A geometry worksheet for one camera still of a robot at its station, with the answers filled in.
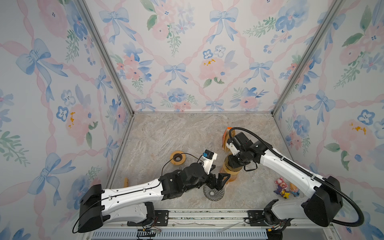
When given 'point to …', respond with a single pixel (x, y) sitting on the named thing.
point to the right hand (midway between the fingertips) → (230, 161)
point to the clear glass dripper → (213, 194)
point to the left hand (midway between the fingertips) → (224, 171)
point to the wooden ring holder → (176, 162)
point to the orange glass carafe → (232, 177)
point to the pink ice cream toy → (126, 182)
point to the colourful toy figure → (282, 187)
